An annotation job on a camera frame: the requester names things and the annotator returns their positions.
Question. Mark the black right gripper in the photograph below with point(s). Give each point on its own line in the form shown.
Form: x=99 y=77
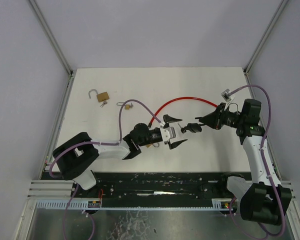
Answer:
x=220 y=117

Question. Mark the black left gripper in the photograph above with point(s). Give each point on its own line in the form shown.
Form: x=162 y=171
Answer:
x=171 y=140

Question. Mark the black-headed key bunch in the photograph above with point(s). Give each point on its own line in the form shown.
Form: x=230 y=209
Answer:
x=181 y=127

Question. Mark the black Kaijing padlock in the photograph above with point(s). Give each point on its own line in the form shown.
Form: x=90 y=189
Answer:
x=193 y=127

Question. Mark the red cable lock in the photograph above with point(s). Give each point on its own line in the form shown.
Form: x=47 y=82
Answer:
x=183 y=101

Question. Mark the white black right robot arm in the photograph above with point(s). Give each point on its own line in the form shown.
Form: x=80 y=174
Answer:
x=265 y=200

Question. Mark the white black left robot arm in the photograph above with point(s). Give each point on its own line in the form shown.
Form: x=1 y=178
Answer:
x=75 y=157

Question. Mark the small brass padlock near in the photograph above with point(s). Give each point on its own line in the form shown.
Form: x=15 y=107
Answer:
x=155 y=145

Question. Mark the small keys of large padlock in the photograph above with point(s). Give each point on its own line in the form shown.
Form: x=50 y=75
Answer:
x=103 y=104

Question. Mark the large brass padlock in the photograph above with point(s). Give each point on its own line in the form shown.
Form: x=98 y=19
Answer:
x=101 y=97

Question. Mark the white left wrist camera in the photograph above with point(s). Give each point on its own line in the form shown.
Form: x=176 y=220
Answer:
x=167 y=133

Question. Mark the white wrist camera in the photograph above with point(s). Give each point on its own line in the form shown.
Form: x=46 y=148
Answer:
x=167 y=133
x=227 y=96

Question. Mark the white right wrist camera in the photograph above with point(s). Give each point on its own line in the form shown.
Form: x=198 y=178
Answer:
x=227 y=96

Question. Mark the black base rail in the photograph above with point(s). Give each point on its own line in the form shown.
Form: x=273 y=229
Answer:
x=201 y=184

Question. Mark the white slotted cable duct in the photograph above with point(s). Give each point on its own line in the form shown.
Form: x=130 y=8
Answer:
x=152 y=203

